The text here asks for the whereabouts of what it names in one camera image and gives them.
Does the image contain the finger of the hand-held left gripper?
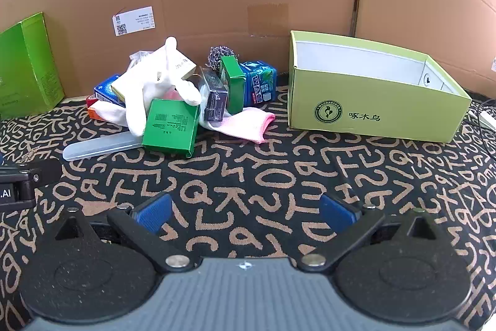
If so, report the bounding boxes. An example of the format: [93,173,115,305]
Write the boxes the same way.
[21,159,63,186]

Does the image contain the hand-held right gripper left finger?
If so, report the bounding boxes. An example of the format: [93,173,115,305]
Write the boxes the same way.
[54,193,202,273]

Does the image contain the tall green box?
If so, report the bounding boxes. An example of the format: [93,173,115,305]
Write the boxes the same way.
[0,12,65,120]

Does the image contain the dark box in clear case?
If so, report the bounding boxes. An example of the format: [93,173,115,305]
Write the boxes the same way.
[201,68,229,122]

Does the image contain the light green shoe box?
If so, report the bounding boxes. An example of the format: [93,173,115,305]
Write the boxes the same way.
[289,30,472,143]

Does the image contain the blue green gum pack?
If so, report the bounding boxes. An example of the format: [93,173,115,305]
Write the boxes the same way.
[239,60,278,107]

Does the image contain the clear plastic toothbrush case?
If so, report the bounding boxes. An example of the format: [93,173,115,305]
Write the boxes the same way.
[63,131,145,162]

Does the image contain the flat green box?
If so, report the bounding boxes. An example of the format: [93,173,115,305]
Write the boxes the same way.
[142,99,201,158]

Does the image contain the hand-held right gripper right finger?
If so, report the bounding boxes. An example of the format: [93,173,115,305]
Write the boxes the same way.
[296,193,440,273]

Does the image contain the white power strip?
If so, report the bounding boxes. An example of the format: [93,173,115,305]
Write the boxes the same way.
[467,107,496,131]

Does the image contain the black patterned mat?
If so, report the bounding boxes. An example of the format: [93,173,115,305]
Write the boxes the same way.
[0,91,496,331]

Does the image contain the blue box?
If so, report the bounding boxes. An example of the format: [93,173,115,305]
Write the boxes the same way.
[94,74,126,107]

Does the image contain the small upright green box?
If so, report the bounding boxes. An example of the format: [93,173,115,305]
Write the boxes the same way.
[219,56,246,114]

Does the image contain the pink sock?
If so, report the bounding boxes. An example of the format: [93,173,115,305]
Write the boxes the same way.
[199,110,276,144]

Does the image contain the steel wool scrubber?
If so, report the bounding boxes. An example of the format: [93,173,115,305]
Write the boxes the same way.
[208,46,237,72]

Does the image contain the white shipping label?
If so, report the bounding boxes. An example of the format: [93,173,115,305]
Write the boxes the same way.
[113,7,155,37]

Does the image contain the beige box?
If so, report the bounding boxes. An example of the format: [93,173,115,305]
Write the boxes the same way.
[169,52,197,81]

